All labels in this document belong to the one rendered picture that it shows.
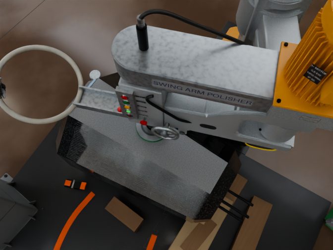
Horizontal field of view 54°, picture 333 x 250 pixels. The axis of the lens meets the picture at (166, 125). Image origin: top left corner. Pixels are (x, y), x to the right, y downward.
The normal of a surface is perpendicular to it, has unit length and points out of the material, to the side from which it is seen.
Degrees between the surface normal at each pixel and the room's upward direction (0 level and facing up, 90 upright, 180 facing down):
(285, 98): 0
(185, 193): 45
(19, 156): 0
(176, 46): 0
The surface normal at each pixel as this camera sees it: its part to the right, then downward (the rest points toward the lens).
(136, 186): -0.35, 0.31
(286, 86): 0.00, -0.37
